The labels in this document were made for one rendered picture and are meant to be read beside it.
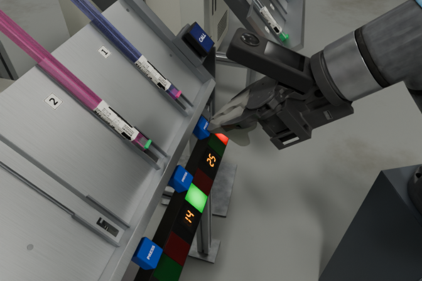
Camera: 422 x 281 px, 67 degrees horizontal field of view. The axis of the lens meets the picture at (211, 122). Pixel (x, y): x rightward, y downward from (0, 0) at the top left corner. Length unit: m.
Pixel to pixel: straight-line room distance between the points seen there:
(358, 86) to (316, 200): 0.97
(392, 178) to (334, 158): 0.78
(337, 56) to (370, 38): 0.04
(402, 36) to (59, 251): 0.39
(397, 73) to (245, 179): 1.01
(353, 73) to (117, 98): 0.29
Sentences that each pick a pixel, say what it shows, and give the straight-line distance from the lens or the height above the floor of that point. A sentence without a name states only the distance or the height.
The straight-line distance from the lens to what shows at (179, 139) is 0.45.
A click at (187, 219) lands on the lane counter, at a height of 0.66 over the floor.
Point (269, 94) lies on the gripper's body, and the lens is 0.42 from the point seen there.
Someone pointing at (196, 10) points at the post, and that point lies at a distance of 0.81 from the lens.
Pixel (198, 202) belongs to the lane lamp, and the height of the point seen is 0.65.
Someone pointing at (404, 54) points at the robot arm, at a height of 0.89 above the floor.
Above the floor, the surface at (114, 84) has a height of 0.80.
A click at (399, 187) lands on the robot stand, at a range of 0.72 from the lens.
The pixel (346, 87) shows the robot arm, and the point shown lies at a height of 0.84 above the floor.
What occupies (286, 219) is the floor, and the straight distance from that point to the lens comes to 1.25.
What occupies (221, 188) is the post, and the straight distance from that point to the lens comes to 1.28.
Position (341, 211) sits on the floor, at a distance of 1.33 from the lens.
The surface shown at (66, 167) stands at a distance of 0.38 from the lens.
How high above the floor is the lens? 1.06
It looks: 43 degrees down
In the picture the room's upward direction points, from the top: straight up
